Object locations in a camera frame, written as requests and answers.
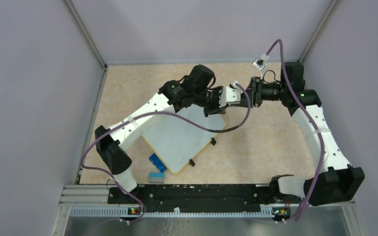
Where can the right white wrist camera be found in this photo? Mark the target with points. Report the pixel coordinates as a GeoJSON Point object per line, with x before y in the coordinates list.
{"type": "Point", "coordinates": [261, 64]}

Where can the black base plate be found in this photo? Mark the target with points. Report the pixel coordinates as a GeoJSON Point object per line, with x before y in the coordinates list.
{"type": "Point", "coordinates": [201, 198]}

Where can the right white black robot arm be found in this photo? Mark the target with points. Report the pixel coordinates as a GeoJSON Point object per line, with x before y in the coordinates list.
{"type": "Point", "coordinates": [335, 179]}

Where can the whiteboard wire stand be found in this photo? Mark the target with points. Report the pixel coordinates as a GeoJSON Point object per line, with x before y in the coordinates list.
{"type": "Point", "coordinates": [212, 142]}

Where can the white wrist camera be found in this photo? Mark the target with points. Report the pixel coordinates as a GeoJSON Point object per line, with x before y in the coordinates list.
{"type": "Point", "coordinates": [230, 95]}
{"type": "Point", "coordinates": [261, 64]}

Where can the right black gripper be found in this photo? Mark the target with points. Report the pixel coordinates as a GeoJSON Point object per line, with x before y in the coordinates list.
{"type": "Point", "coordinates": [254, 89]}

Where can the white slotted cable duct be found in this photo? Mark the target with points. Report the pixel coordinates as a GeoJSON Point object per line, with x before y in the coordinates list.
{"type": "Point", "coordinates": [124, 212]}

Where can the yellow framed whiteboard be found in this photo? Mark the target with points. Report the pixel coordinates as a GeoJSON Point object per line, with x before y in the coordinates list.
{"type": "Point", "coordinates": [176, 142]}

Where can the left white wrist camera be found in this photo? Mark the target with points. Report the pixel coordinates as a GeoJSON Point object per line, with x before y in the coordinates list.
{"type": "Point", "coordinates": [230, 95]}

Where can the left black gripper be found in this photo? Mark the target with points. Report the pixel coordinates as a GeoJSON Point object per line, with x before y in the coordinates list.
{"type": "Point", "coordinates": [215, 109]}

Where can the grey blue toy brick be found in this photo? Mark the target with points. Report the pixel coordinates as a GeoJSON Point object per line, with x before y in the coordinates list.
{"type": "Point", "coordinates": [158, 178]}

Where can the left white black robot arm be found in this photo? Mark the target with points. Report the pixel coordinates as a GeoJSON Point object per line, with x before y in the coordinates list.
{"type": "Point", "coordinates": [193, 89]}

